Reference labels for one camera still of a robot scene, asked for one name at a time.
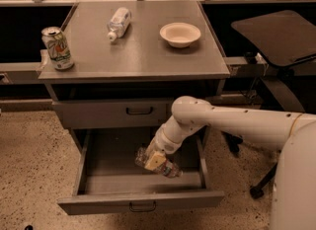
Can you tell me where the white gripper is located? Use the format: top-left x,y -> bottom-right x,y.
144,132 -> 181,171

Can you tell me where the clear water bottle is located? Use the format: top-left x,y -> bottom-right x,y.
135,147 -> 183,178

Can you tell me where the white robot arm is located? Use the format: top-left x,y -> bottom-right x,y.
144,96 -> 316,230

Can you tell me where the open grey middle drawer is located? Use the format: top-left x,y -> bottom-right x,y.
58,127 -> 224,215

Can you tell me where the closed grey upper drawer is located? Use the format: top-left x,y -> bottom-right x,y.
52,98 -> 173,129

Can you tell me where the grey drawer cabinet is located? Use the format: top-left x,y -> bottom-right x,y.
38,0 -> 231,153

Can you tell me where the water bottle with white cap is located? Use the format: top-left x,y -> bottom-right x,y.
108,7 -> 131,41

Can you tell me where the white paper bowl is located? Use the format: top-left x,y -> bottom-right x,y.
160,23 -> 201,48

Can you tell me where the green white soda can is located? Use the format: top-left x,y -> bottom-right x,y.
41,27 -> 73,70

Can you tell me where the black office chair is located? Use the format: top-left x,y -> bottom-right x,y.
223,9 -> 316,199

